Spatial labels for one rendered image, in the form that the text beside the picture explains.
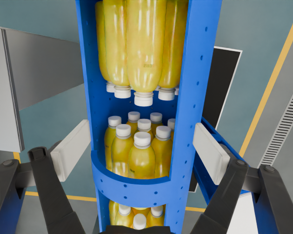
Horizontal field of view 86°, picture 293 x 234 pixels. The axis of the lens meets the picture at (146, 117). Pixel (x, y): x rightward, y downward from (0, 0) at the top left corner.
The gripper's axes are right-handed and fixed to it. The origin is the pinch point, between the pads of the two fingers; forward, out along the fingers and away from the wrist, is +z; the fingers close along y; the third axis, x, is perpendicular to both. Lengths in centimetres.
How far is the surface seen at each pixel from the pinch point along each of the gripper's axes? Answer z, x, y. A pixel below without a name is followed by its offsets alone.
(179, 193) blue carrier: 11.4, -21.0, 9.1
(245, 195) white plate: 28, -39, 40
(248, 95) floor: 132, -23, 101
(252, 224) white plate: 28, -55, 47
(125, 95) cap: 19.4, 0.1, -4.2
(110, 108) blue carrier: 30.9, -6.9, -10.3
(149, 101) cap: 14.9, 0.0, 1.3
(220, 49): 117, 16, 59
